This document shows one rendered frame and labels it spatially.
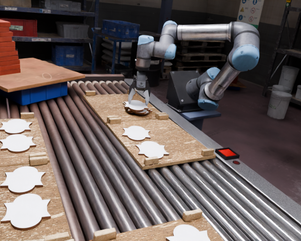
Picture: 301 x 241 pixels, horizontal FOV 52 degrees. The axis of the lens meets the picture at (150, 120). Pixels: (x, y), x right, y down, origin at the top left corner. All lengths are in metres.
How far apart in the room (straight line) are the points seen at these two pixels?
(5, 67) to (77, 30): 4.05
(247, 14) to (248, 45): 5.81
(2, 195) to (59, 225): 0.22
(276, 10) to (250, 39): 5.35
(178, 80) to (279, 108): 3.22
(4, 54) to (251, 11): 6.01
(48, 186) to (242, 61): 0.98
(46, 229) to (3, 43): 1.16
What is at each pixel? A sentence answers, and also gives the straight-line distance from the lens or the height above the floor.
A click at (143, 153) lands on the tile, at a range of 1.25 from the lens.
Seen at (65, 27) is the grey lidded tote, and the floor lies 0.81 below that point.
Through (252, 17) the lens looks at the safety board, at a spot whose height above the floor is 1.32.
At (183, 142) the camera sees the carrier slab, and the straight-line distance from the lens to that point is 1.40.
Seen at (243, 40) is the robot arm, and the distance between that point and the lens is 1.51.
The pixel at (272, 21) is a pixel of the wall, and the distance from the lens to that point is 6.89.
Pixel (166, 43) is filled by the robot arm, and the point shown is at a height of 1.32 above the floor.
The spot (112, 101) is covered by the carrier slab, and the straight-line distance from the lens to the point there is 1.80.
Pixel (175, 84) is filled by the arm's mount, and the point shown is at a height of 1.03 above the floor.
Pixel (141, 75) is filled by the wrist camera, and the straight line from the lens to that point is 1.59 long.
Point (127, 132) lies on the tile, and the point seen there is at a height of 0.94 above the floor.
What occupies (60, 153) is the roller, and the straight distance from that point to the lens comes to 1.27.
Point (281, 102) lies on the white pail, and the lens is 5.02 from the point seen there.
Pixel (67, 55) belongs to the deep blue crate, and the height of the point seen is 0.34.
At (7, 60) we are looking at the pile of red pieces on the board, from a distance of 1.85.
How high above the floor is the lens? 1.54
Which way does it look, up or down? 22 degrees down
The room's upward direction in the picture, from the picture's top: 7 degrees clockwise
